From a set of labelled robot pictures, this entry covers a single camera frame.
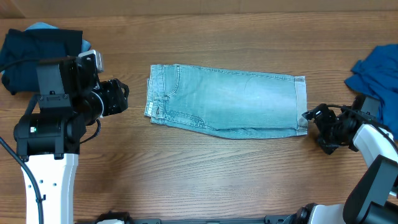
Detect crumpled blue t-shirt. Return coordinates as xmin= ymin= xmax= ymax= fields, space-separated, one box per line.
xmin=345 ymin=44 xmax=397 ymax=140

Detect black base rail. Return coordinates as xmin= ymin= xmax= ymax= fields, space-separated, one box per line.
xmin=74 ymin=210 xmax=299 ymax=224

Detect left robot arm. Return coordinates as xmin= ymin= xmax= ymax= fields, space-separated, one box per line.
xmin=14 ymin=50 xmax=129 ymax=223

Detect brown cardboard wall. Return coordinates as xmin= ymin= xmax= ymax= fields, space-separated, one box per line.
xmin=1 ymin=0 xmax=397 ymax=19

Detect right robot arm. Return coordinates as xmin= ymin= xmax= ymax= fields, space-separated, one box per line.
xmin=285 ymin=95 xmax=397 ymax=224

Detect folded light blue garment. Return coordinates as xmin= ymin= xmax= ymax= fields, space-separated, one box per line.
xmin=0 ymin=22 xmax=92 ymax=75

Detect folded dark navy garment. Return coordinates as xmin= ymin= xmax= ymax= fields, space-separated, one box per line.
xmin=1 ymin=29 xmax=83 ymax=95

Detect light blue denim shorts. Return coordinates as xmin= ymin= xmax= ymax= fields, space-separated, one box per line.
xmin=144 ymin=64 xmax=308 ymax=139

